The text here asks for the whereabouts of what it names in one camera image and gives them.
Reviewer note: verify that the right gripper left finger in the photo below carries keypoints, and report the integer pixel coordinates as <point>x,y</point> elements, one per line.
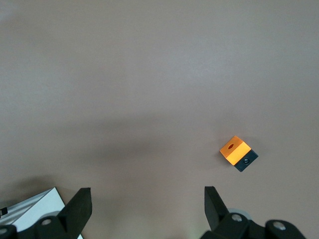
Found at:
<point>77,211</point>

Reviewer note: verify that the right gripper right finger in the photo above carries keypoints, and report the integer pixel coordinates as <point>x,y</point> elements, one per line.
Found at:
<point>216,211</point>

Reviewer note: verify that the white drawer cabinet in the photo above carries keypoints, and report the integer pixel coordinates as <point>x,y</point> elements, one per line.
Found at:
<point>37,209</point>

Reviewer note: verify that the brown table cover sheet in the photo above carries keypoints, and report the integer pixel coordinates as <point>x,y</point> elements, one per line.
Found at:
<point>124,74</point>

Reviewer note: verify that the orange and black switch box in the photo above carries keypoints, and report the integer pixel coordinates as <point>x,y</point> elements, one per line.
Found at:
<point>234,149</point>

